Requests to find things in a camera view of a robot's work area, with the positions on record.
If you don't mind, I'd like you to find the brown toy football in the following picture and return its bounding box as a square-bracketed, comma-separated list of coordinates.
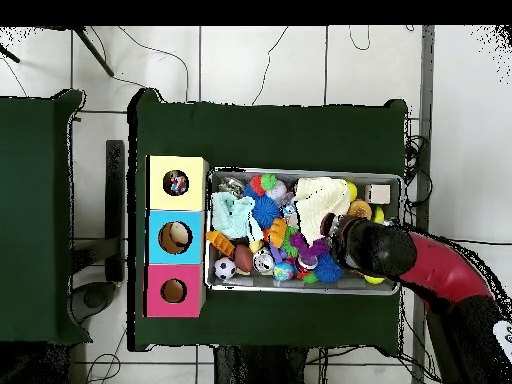
[234, 244, 255, 275]

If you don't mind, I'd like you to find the silver mesh bin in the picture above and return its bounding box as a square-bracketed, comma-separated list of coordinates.
[204, 166, 405, 297]

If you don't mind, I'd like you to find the purple spiky rubber ball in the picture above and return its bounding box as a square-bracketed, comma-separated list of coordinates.
[289, 232, 331, 259]

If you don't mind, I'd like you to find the grey floor cable cover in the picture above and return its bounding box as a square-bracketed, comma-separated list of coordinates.
[411, 25, 436, 384]

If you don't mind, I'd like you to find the black cable bundle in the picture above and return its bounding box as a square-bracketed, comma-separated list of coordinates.
[403, 135, 433, 209]

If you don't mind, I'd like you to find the dark green tablecloth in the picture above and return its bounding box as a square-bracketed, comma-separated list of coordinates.
[0, 88, 93, 345]
[126, 88, 409, 357]

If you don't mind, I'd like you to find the small colourful patterned cloth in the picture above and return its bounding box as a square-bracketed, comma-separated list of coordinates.
[163, 170, 190, 196]

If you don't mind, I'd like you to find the grey round stand base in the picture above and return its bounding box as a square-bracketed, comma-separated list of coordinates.
[70, 281, 118, 325]

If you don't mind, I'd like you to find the mint green cloth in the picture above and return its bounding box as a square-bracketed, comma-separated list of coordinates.
[210, 191, 261, 241]

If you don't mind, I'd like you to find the long orange toy block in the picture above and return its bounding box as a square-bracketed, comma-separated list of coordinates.
[204, 230, 236, 258]

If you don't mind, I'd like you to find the thin black floor cable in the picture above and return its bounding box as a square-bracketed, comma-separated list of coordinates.
[449, 238, 512, 246]

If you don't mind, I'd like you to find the blue globe ball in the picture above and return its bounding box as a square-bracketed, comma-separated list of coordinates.
[273, 261, 295, 282]

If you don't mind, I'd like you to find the cream yellow cloth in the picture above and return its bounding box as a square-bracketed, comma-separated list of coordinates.
[293, 176, 353, 247]

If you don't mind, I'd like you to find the blue spiky rubber ball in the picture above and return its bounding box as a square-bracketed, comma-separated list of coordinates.
[313, 253, 345, 284]

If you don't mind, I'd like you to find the black tripod leg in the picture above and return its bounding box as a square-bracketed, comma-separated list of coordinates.
[0, 45, 21, 64]
[73, 26, 115, 78]

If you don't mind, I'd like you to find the black and white soccer ball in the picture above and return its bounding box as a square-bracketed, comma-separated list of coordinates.
[213, 256, 237, 281]

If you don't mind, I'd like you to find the wooden box with three holes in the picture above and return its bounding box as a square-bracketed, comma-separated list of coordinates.
[143, 154, 211, 319]

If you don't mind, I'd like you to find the wide orange studded block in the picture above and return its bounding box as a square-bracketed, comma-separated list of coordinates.
[266, 217, 288, 249]

